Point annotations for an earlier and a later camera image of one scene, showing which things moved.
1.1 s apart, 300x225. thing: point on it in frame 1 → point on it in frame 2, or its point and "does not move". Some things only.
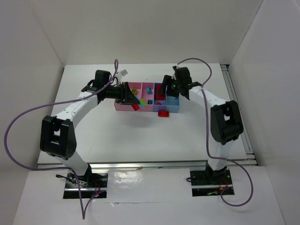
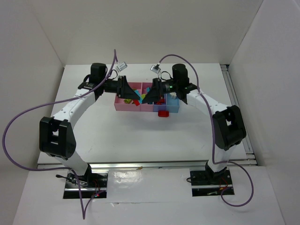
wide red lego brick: x=163 y=113 does not move
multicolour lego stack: x=137 y=106 → x=138 y=101
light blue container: x=172 y=105 does not move
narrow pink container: x=147 y=93 does not move
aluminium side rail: x=250 y=153 does not move
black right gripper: x=170 y=86 → x=158 y=88
